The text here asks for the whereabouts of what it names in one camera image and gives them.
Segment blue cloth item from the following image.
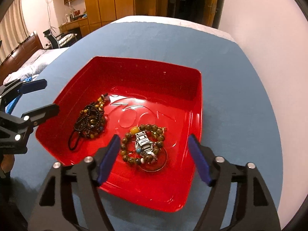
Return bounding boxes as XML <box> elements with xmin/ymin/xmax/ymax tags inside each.
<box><xmin>5</xmin><ymin>76</ymin><xmax>33</xmax><ymax>114</ymax></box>

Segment white quilt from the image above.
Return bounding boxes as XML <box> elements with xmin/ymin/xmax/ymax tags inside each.
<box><xmin>3</xmin><ymin>47</ymin><xmax>70</xmax><ymax>85</ymax></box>

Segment brown wooden bead bracelet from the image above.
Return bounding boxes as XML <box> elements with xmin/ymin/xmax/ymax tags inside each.
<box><xmin>120</xmin><ymin>124</ymin><xmax>167</xmax><ymax>167</ymax></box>

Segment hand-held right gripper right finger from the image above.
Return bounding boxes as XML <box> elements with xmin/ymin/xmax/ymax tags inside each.
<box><xmin>188</xmin><ymin>134</ymin><xmax>281</xmax><ymax>231</ymax></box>

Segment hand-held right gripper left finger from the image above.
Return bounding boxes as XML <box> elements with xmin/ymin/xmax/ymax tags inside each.
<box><xmin>28</xmin><ymin>134</ymin><xmax>120</xmax><ymax>231</ymax></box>

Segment wooden wardrobe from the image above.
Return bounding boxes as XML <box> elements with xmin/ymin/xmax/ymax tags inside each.
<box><xmin>83</xmin><ymin>0</ymin><xmax>169</xmax><ymax>27</ymax></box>

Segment silver metal watch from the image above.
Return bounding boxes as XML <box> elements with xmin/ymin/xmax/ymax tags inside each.
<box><xmin>134</xmin><ymin>131</ymin><xmax>157</xmax><ymax>164</ymax></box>

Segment silver bangle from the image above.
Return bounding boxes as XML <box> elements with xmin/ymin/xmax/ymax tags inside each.
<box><xmin>137</xmin><ymin>147</ymin><xmax>169</xmax><ymax>173</ymax></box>

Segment beige curtain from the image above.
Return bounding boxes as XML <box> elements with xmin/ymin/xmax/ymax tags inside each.
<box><xmin>0</xmin><ymin>0</ymin><xmax>32</xmax><ymax>63</ymax></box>

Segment red plastic box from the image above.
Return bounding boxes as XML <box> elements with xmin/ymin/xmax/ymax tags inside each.
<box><xmin>35</xmin><ymin>56</ymin><xmax>203</xmax><ymax>213</ymax></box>

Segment person's dark pants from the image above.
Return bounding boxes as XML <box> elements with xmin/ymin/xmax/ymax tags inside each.
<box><xmin>0</xmin><ymin>173</ymin><xmax>46</xmax><ymax>231</ymax></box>

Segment black cord with gold pendant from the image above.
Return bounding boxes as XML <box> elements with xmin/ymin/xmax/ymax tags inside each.
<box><xmin>68</xmin><ymin>129</ymin><xmax>85</xmax><ymax>151</ymax></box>

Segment black office chair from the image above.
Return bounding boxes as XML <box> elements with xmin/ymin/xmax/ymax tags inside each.
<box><xmin>43</xmin><ymin>29</ymin><xmax>61</xmax><ymax>50</ymax></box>

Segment person's left hand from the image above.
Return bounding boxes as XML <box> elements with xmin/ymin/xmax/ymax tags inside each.
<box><xmin>0</xmin><ymin>155</ymin><xmax>15</xmax><ymax>174</ymax></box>

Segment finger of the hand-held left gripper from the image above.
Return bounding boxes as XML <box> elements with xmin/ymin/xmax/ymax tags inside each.
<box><xmin>0</xmin><ymin>103</ymin><xmax>60</xmax><ymax>155</ymax></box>
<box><xmin>0</xmin><ymin>78</ymin><xmax>48</xmax><ymax>111</ymax></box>

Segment black bead necklace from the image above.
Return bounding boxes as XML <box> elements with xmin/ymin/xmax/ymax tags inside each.
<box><xmin>72</xmin><ymin>94</ymin><xmax>110</xmax><ymax>140</ymax></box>

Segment wooden door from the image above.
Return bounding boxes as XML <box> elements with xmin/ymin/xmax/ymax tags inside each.
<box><xmin>211</xmin><ymin>0</ymin><xmax>225</xmax><ymax>28</ymax></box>

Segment wooden desk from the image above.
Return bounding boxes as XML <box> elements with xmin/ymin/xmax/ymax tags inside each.
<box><xmin>58</xmin><ymin>18</ymin><xmax>91</xmax><ymax>38</ymax></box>

